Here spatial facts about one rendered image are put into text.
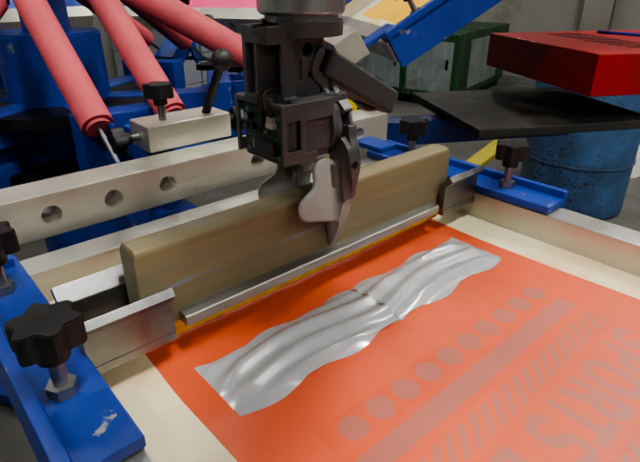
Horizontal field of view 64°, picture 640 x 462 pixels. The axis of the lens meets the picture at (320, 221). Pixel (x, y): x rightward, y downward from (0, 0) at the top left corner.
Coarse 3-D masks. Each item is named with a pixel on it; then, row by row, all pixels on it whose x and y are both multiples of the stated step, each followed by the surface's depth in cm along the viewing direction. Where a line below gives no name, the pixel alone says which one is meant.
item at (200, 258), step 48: (432, 144) 64; (288, 192) 50; (384, 192) 57; (432, 192) 64; (144, 240) 41; (192, 240) 42; (240, 240) 45; (288, 240) 49; (336, 240) 54; (144, 288) 40; (192, 288) 44
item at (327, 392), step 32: (288, 288) 54; (320, 288) 54; (224, 320) 49; (256, 320) 49; (288, 320) 49; (160, 352) 44; (192, 352) 44; (224, 352) 44; (384, 352) 44; (416, 352) 44; (192, 384) 41; (320, 384) 41; (352, 384) 41; (224, 416) 38; (256, 416) 38; (288, 416) 38; (320, 416) 38; (256, 448) 35; (288, 448) 35; (320, 448) 35
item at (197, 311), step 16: (432, 208) 63; (384, 224) 58; (400, 224) 59; (352, 240) 55; (368, 240) 56; (304, 256) 52; (320, 256) 52; (336, 256) 53; (272, 272) 49; (288, 272) 49; (304, 272) 50; (240, 288) 46; (256, 288) 47; (192, 304) 44; (208, 304) 44; (224, 304) 45; (192, 320) 43
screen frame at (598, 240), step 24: (168, 216) 61; (192, 216) 61; (480, 216) 69; (504, 216) 66; (528, 216) 64; (552, 216) 61; (576, 216) 61; (96, 240) 56; (120, 240) 56; (552, 240) 62; (576, 240) 60; (600, 240) 58; (624, 240) 56; (24, 264) 51; (48, 264) 51; (72, 264) 52; (96, 264) 54; (120, 264) 55; (624, 264) 57; (48, 288) 51; (144, 456) 31
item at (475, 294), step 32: (352, 256) 60; (384, 256) 60; (512, 256) 60; (480, 288) 54; (512, 288) 54; (544, 288) 54; (576, 288) 54; (608, 288) 54; (416, 320) 49; (448, 320) 49
